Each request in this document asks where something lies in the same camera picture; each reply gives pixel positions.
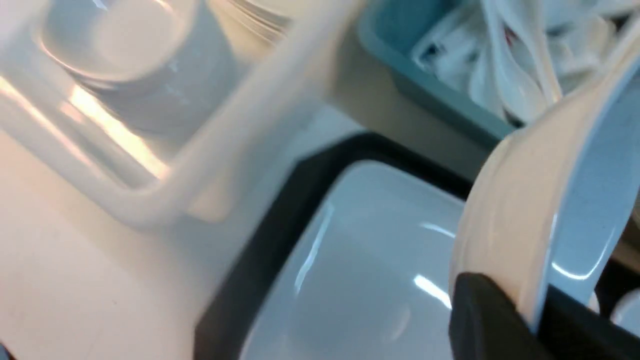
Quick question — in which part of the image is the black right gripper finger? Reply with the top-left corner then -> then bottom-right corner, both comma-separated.
448,272 -> 640,360

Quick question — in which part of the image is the teal plastic bin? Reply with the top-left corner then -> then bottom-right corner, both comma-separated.
357,0 -> 515,149

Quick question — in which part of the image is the pile of white spoons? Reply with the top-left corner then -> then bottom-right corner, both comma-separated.
409,0 -> 639,125

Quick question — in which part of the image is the white small bowl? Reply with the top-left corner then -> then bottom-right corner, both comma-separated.
609,287 -> 640,332
449,29 -> 639,330

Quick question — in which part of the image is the stack of white small bowls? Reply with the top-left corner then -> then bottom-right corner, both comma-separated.
36,0 -> 238,134

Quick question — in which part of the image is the stack of white square plates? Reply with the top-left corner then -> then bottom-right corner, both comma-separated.
207,0 -> 315,44

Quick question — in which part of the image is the black serving tray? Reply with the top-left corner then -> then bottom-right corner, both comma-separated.
192,131 -> 640,360

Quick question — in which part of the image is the white rectangular rice plate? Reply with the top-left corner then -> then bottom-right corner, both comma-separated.
239,160 -> 465,360

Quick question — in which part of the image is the large white plastic tub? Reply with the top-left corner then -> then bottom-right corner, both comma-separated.
1,0 -> 363,227

